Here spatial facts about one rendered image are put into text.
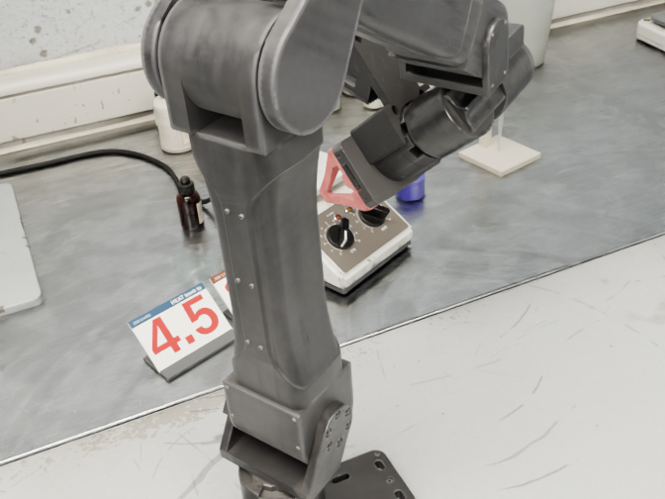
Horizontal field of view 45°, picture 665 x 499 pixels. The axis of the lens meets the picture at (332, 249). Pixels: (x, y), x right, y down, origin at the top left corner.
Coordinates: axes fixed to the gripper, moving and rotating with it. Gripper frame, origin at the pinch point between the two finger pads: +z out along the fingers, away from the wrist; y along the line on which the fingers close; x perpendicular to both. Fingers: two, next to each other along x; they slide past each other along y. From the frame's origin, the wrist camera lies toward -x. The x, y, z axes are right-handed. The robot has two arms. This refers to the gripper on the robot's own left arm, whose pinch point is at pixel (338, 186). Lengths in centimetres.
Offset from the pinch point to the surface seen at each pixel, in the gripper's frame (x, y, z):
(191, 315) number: 3.1, 15.1, 12.8
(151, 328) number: 2.0, 19.3, 13.2
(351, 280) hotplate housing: 9.3, -0.2, 6.8
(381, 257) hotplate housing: 9.3, -5.5, 6.8
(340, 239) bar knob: 4.9, -1.2, 5.9
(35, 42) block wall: -42, -5, 47
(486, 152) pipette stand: 6.8, -35.4, 11.2
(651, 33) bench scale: 6, -88, 9
